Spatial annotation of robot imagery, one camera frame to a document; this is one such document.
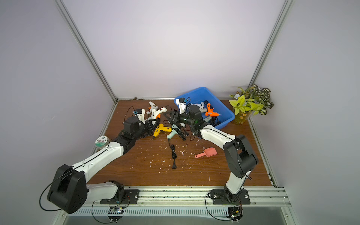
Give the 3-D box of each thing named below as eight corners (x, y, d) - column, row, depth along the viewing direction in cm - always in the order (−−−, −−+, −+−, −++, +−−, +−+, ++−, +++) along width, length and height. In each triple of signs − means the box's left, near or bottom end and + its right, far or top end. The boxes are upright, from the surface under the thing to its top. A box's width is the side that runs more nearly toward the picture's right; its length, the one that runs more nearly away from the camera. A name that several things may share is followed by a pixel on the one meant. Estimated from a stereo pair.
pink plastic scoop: (195, 158, 88) (195, 157, 86) (193, 151, 91) (193, 150, 89) (217, 155, 90) (217, 153, 88) (214, 148, 93) (215, 146, 91)
